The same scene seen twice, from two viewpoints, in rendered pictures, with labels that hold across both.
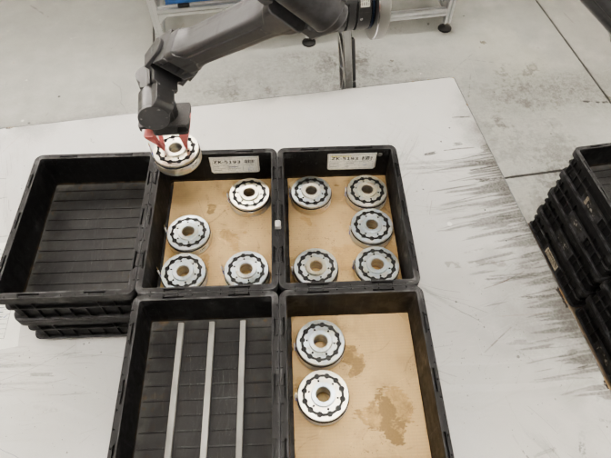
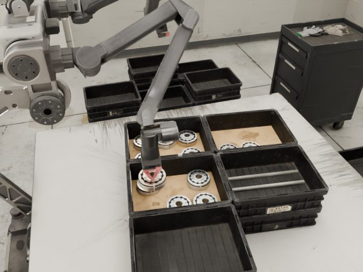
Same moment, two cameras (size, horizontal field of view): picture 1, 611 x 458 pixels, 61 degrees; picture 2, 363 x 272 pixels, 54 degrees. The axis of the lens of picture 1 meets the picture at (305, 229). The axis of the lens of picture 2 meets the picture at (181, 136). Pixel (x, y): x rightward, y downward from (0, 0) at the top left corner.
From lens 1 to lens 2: 1.48 m
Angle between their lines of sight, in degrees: 63
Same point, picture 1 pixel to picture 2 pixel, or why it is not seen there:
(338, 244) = (174, 152)
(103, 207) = (159, 263)
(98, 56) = not seen: outside the picture
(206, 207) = (155, 206)
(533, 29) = not seen: outside the picture
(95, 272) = (210, 251)
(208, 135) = (66, 245)
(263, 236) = (173, 179)
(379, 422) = (252, 138)
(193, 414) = (273, 190)
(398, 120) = (68, 152)
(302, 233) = not seen: hidden behind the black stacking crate
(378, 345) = (222, 138)
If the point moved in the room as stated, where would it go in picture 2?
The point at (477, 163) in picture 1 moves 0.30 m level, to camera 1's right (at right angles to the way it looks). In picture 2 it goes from (104, 126) to (106, 99)
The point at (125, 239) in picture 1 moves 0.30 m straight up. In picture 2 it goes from (183, 242) to (183, 186)
